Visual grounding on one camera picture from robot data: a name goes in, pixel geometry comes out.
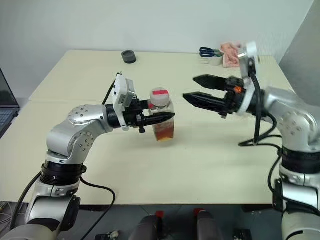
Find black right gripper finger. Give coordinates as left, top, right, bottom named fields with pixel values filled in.
left=192, top=74, right=229, bottom=91
left=183, top=91, right=227, bottom=113

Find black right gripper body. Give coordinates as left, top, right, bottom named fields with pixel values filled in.
left=219, top=76, right=245, bottom=119

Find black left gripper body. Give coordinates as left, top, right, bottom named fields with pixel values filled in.
left=123, top=96, right=151, bottom=135

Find clear bottle with brown drink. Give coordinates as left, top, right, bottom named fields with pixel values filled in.
left=149, top=99, right=176, bottom=143

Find white bottle cap red tape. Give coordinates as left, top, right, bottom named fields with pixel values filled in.
left=149, top=87, right=170, bottom=108

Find white tape roll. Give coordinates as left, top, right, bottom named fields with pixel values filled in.
left=207, top=55, right=223, bottom=67

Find pink crumpled cloth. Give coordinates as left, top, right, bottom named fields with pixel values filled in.
left=219, top=41, right=245, bottom=69

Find black tape roll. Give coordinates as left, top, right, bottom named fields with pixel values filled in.
left=121, top=50, right=137, bottom=64

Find dark rounded shape red tab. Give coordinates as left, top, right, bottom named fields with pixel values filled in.
left=193, top=208, right=221, bottom=240
left=127, top=210, right=165, bottom=240

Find dark open laptop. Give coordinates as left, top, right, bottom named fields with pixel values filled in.
left=0, top=66, right=20, bottom=140

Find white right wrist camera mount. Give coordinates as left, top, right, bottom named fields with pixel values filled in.
left=236, top=41, right=259, bottom=116

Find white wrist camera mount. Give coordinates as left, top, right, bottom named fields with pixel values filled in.
left=111, top=72, right=137, bottom=133
left=236, top=41, right=259, bottom=116

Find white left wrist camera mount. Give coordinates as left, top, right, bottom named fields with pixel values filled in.
left=111, top=72, right=137, bottom=133

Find blue handled scissors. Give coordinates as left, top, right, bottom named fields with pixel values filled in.
left=199, top=46, right=224, bottom=58

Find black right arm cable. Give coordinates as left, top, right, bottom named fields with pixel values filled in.
left=238, top=59, right=285, bottom=201

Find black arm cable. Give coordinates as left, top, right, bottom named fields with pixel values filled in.
left=238, top=59, right=285, bottom=201
left=9, top=73, right=118, bottom=233

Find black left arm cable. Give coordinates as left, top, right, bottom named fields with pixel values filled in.
left=9, top=73, right=118, bottom=233

